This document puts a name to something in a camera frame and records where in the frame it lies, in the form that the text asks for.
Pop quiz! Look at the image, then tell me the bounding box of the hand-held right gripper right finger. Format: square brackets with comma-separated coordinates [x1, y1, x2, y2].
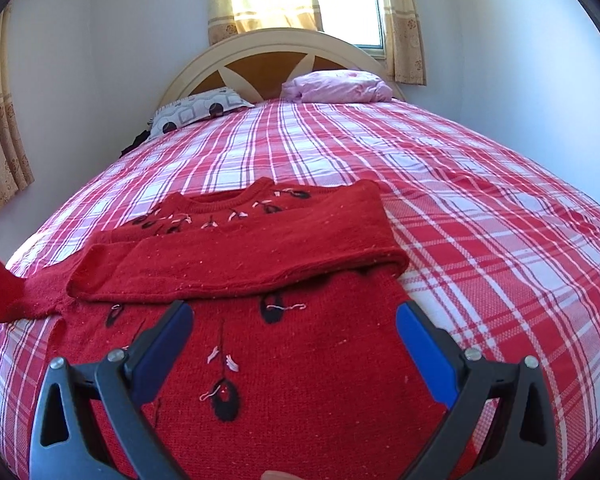
[396, 300, 561, 480]

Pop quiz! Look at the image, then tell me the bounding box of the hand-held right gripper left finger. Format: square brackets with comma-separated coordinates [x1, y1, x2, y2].
[28, 300, 195, 480]

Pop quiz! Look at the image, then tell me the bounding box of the red knit sweater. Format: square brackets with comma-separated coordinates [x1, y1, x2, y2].
[0, 177, 476, 480]

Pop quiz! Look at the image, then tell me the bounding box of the red plaid bedspread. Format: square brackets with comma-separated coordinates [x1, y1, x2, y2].
[0, 97, 600, 480]

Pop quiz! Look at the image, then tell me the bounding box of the dark cloth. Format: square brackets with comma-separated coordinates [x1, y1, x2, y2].
[120, 130, 153, 158]

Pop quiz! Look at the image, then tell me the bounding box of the grey patterned pillow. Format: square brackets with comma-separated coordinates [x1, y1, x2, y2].
[147, 87, 256, 141]

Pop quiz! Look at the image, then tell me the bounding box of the beige patterned curtain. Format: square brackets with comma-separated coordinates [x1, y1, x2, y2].
[0, 7, 35, 221]
[205, 0, 326, 46]
[377, 0, 427, 86]

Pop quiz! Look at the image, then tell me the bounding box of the pink pillow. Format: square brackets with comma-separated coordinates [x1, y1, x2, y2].
[280, 70, 393, 106]

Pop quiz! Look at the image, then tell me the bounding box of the cream wooden headboard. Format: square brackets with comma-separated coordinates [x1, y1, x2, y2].
[157, 27, 406, 111]

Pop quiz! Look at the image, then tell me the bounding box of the window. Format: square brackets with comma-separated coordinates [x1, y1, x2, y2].
[230, 0, 386, 51]

